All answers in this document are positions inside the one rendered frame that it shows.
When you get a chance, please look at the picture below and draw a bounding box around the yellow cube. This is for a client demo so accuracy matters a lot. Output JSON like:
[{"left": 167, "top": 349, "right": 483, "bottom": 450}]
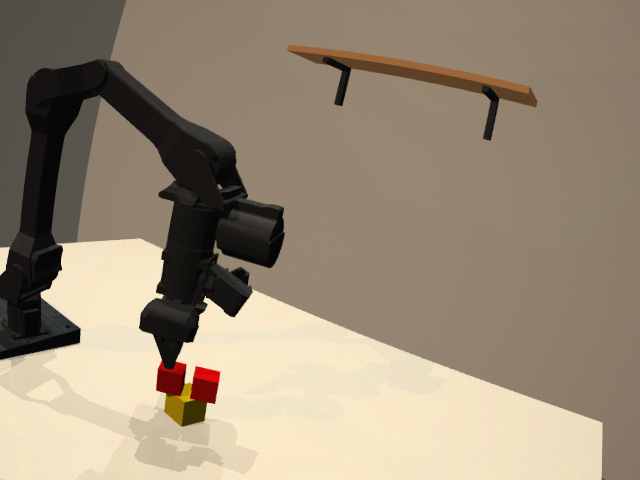
[{"left": 164, "top": 383, "right": 207, "bottom": 427}]

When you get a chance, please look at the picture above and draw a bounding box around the red cube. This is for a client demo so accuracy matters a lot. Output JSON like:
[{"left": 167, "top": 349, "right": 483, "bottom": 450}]
[
  {"left": 190, "top": 366, "right": 221, "bottom": 404},
  {"left": 156, "top": 361, "right": 187, "bottom": 397}
]

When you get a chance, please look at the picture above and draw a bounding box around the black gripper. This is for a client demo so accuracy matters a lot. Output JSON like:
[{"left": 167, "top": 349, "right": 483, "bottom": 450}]
[{"left": 139, "top": 240, "right": 214, "bottom": 370}]

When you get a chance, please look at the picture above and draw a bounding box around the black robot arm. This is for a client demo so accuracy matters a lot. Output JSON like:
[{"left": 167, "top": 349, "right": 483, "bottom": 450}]
[{"left": 0, "top": 59, "right": 285, "bottom": 340}]

